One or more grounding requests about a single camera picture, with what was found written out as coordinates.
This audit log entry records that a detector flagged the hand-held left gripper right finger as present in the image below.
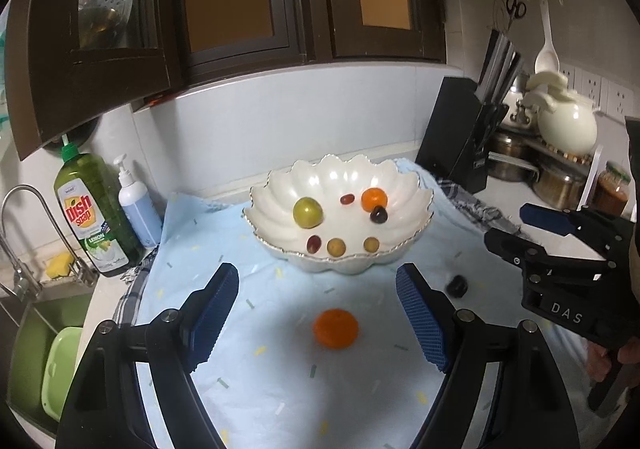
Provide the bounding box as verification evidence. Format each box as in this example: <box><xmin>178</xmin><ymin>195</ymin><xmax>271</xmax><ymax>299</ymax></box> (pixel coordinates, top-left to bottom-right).
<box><xmin>395</xmin><ymin>263</ymin><xmax>583</xmax><ymax>449</ymax></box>

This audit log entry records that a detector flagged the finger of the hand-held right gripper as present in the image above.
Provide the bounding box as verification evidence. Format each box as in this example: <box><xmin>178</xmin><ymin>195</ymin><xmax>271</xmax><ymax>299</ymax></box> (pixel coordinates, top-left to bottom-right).
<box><xmin>519</xmin><ymin>203</ymin><xmax>627</xmax><ymax>250</ymax></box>
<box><xmin>484</xmin><ymin>227</ymin><xmax>606</xmax><ymax>276</ymax></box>

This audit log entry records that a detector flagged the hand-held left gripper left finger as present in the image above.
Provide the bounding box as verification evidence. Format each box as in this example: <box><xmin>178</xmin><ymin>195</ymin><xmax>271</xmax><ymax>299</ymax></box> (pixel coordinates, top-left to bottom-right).
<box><xmin>54</xmin><ymin>263</ymin><xmax>240</xmax><ymax>449</ymax></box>

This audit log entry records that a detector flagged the large orange tangerine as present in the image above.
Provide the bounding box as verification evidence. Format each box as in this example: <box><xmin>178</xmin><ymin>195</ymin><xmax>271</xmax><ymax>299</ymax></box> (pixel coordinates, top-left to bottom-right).
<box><xmin>313</xmin><ymin>308</ymin><xmax>360</xmax><ymax>350</ymax></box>

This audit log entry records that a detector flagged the white shell-shaped bowl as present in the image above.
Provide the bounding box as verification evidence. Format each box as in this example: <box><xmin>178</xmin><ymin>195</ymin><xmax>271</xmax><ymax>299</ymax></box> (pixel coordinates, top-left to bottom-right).
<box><xmin>243</xmin><ymin>154</ymin><xmax>435</xmax><ymax>275</ymax></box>

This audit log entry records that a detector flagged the person's right hand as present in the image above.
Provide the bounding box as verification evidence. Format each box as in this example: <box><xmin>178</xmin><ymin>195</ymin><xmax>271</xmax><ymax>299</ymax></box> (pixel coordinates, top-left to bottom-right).
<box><xmin>586</xmin><ymin>336</ymin><xmax>640</xmax><ymax>382</ymax></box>

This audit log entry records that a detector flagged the steel cooking pot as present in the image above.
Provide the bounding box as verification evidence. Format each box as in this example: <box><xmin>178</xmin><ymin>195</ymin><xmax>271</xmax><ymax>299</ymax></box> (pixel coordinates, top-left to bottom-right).
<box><xmin>532</xmin><ymin>162</ymin><xmax>588</xmax><ymax>210</ymax></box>
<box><xmin>487</xmin><ymin>129</ymin><xmax>541</xmax><ymax>182</ymax></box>

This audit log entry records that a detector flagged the red sauce jar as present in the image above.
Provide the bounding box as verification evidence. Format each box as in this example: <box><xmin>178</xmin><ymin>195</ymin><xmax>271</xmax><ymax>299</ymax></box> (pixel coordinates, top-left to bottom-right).
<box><xmin>591</xmin><ymin>162</ymin><xmax>632</xmax><ymax>217</ymax></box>

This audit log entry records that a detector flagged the light blue speckled cloth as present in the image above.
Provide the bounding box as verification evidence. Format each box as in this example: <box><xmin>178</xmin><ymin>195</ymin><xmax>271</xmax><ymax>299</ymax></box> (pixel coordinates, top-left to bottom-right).
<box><xmin>131</xmin><ymin>156</ymin><xmax>591</xmax><ymax>449</ymax></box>

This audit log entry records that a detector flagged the cream ceramic kettle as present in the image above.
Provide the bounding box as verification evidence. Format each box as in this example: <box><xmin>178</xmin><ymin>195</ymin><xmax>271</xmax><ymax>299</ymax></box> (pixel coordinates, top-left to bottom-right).
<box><xmin>520</xmin><ymin>70</ymin><xmax>601</xmax><ymax>156</ymax></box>

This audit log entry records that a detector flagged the black knife block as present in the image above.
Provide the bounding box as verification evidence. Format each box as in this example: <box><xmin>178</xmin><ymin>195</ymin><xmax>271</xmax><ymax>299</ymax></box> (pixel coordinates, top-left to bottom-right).
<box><xmin>416</xmin><ymin>76</ymin><xmax>506</xmax><ymax>194</ymax></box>

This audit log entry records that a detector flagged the white blue pump bottle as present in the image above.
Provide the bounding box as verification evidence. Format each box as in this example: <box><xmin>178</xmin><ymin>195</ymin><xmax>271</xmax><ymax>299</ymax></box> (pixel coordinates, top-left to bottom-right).
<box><xmin>113</xmin><ymin>154</ymin><xmax>163</xmax><ymax>250</ymax></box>

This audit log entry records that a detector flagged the small orange kumquat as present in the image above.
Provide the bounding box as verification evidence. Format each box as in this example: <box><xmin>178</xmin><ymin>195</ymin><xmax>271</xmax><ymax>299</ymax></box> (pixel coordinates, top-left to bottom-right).
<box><xmin>361</xmin><ymin>188</ymin><xmax>388</xmax><ymax>211</ymax></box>

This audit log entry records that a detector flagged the green round fruit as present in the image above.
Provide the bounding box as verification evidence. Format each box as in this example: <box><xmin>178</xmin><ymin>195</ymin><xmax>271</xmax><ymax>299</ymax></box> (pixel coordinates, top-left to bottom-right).
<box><xmin>292</xmin><ymin>196</ymin><xmax>323</xmax><ymax>229</ymax></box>

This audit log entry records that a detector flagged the light green plastic basin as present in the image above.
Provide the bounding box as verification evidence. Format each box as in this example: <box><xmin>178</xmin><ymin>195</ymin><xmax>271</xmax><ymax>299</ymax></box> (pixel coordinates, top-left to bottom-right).
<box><xmin>41</xmin><ymin>326</ymin><xmax>84</xmax><ymax>421</ymax></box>

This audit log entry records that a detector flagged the white ladle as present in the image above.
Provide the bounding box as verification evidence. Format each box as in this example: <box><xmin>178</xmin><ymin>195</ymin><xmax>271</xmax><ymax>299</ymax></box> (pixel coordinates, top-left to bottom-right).
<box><xmin>534</xmin><ymin>0</ymin><xmax>560</xmax><ymax>75</ymax></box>

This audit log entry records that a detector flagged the yellow sponge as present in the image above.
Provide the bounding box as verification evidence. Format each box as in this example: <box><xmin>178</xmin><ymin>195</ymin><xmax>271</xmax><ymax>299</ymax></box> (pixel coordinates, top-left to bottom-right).
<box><xmin>46</xmin><ymin>253</ymin><xmax>75</xmax><ymax>280</ymax></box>

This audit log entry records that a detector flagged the green dish soap bottle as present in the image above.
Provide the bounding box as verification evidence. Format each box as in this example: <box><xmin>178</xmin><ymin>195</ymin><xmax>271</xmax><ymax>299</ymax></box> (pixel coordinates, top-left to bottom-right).
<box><xmin>53</xmin><ymin>134</ymin><xmax>142</xmax><ymax>278</ymax></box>

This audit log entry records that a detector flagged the kitchen sink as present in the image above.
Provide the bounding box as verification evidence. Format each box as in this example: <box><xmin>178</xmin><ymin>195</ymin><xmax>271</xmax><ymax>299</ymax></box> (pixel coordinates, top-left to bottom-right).
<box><xmin>0</xmin><ymin>279</ymin><xmax>98</xmax><ymax>435</ymax></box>

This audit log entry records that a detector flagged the steel gooseneck faucet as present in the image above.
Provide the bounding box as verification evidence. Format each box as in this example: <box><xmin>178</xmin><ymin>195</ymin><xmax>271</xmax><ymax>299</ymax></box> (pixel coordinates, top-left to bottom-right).
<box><xmin>0</xmin><ymin>184</ymin><xmax>99</xmax><ymax>287</ymax></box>

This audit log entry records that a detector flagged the steel spring faucet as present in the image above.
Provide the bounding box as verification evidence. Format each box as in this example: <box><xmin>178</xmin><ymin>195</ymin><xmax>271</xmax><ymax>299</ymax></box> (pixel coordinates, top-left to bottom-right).
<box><xmin>0</xmin><ymin>234</ymin><xmax>32</xmax><ymax>302</ymax></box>

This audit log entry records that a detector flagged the row of steel knife handles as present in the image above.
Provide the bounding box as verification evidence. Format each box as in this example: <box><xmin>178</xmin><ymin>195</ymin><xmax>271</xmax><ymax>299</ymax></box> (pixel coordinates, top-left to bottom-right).
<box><xmin>479</xmin><ymin>29</ymin><xmax>523</xmax><ymax>105</ymax></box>

